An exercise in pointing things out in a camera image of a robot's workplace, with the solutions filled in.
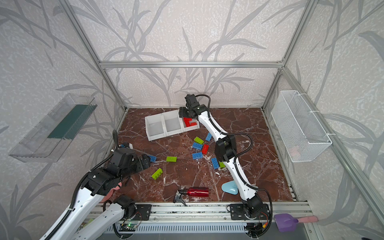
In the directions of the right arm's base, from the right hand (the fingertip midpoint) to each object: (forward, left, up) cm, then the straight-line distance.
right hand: (183, 108), depth 101 cm
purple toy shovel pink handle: (-63, -53, -13) cm, 84 cm away
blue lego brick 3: (-28, -10, -13) cm, 33 cm away
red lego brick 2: (-4, -7, -12) cm, 14 cm away
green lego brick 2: (-35, -25, -13) cm, 45 cm away
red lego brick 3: (-24, -15, -13) cm, 31 cm away
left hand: (-37, +15, +4) cm, 40 cm away
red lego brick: (-1, -2, -12) cm, 12 cm away
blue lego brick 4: (-34, -21, -12) cm, 42 cm away
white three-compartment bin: (-7, +12, -9) cm, 16 cm away
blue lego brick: (-15, -17, -14) cm, 26 cm away
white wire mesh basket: (-36, -55, +21) cm, 69 cm away
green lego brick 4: (-40, +12, -11) cm, 43 cm away
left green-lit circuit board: (-65, +23, -14) cm, 71 cm away
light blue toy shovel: (-47, -28, -15) cm, 57 cm away
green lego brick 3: (-31, +6, -13) cm, 34 cm away
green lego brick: (-18, -10, -12) cm, 24 cm away
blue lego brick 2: (-22, -10, -12) cm, 27 cm away
